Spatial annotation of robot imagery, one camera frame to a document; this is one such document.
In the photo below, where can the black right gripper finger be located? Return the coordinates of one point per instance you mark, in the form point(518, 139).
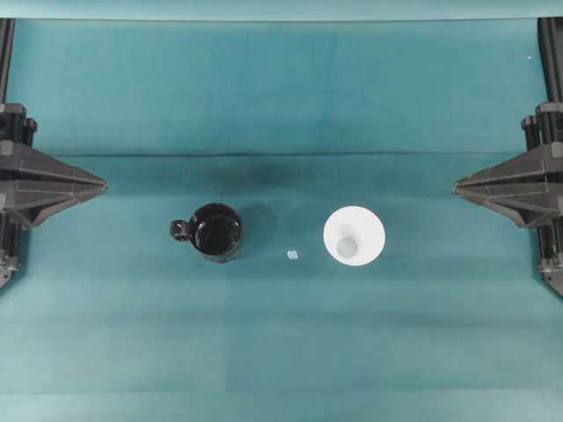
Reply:
point(525, 211)
point(525, 167)

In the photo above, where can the white paper cup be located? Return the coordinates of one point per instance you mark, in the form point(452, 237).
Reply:
point(354, 236)

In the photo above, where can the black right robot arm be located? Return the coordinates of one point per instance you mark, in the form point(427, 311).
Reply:
point(527, 189)

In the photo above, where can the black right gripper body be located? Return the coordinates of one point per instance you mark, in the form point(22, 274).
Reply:
point(544, 126)

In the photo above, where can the black right frame rail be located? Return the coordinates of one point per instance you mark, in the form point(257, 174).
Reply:
point(549, 35)

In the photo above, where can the teal table cloth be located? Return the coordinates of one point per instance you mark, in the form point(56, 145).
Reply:
point(111, 319)

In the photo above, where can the black left frame rail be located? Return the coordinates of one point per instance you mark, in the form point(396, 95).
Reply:
point(7, 28)

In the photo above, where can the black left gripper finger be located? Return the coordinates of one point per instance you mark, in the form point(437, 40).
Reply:
point(26, 161)
point(32, 204)

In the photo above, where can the black frame rail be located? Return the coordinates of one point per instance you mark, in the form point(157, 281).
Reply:
point(7, 28)
point(549, 35)

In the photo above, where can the black cup holder mug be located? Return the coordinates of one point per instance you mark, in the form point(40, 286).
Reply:
point(215, 230)

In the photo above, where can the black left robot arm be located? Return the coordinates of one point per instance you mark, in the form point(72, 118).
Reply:
point(11, 231)

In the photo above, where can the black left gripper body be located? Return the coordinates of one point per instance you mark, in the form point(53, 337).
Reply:
point(17, 129)

